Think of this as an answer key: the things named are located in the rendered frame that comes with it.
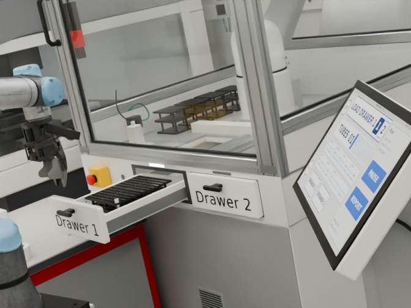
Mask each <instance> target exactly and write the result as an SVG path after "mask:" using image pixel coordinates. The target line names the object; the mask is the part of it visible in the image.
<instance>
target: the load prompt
mask: <svg viewBox="0 0 411 308"><path fill-rule="evenodd" d="M346 115H347V116H349V117H350V118H351V119H352V120H353V121H354V122H355V123H356V124H357V125H358V126H360V127H361V128H362V129H363V130H364V131H366V132H367V133H368V134H369V135H370V136H371V137H372V138H373V139H374V140H375V141H377V142H378V143H380V141H381V140H382V138H383V137H384V135H385V133H386V132H387V130H388V129H389V127H390V126H391V124H392V123H393V121H394V120H392V119H391V118H389V117H388V116H387V115H385V114H384V113H382V112H381V111H379V110H378V109H377V108H375V107H374V106H373V105H371V104H370V103H368V102H367V101H366V100H364V99H362V97H360V96H358V95H357V97H356V98H355V99H354V102H353V103H352V105H351V106H350V108H349V110H348V111H347V113H346Z"/></svg>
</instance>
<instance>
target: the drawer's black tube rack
mask: <svg viewBox="0 0 411 308"><path fill-rule="evenodd" d="M170 182H172V180H168V179H163V178H155V177H146V176H142V175H138V176H136V177H133V178H131V179H129V180H126V181H123V182H122V183H119V184H116V185H114V186H111V187H109V188H106V189H104V190H102V191H99V192H97V193H95V194H92V195H90V196H94V197H99V198H103V199H109V200H114V199H116V198H118V199H119V202H121V204H119V206H120V207H123V206H124V205H127V204H129V203H132V202H134V201H136V200H138V199H141V198H143V197H146V196H148V195H150V194H152V193H155V192H157V191H159V190H161V189H163V188H166V187H167V186H166V184H168V183H170ZM163 185H164V187H162V186H163ZM91 205H96V206H99V207H102V208H103V212H104V213H109V212H110V211H113V210H116V209H117V208H116V206H115V205H110V204H106V203H101V202H94V201H92V204H91Z"/></svg>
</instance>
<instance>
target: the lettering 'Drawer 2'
mask: <svg viewBox="0 0 411 308"><path fill-rule="evenodd" d="M197 193H201V192H199V191H196V196H197V200H198V202H203V201H204V198H203V195H202V193H201V195H202V201H199V199H198V194H197ZM210 197H213V196H210ZM213 198H214V197H213ZM212 200H214V203H212ZM217 200H218V197H217ZM228 200H231V199H227V204H228V206H229V204H233V202H232V200H231V202H232V203H231V202H228ZM243 200H247V201H248V205H247V206H246V208H245V210H248V211H251V210H249V209H247V208H248V206H249V204H250V201H249V200H248V199H246V198H244V199H243ZM221 201H222V198H221V197H220V201H219V200H218V203H219V205H220V206H221ZM210 203H211V204H212V205H214V204H215V205H216V202H215V198H214V199H211V200H210ZM222 204H223V201H222ZM223 206H224V207H225V198H224V204H223ZM229 207H230V208H233V207H234V206H233V207H231V206H229Z"/></svg>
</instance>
